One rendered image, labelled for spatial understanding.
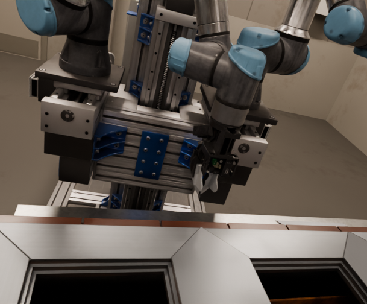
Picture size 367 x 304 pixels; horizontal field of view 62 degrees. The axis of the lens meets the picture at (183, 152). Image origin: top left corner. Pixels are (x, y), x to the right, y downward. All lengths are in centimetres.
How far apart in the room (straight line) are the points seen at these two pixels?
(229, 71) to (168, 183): 58
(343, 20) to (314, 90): 430
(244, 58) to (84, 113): 45
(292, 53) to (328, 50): 391
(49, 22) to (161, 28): 35
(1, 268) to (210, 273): 38
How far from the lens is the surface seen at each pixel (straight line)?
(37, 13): 81
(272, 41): 97
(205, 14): 76
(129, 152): 103
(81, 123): 86
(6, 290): 61
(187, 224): 78
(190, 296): 62
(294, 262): 81
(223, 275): 67
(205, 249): 70
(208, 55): 63
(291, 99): 498
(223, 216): 108
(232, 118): 63
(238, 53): 60
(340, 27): 79
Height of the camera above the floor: 133
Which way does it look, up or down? 28 degrees down
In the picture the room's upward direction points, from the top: 16 degrees clockwise
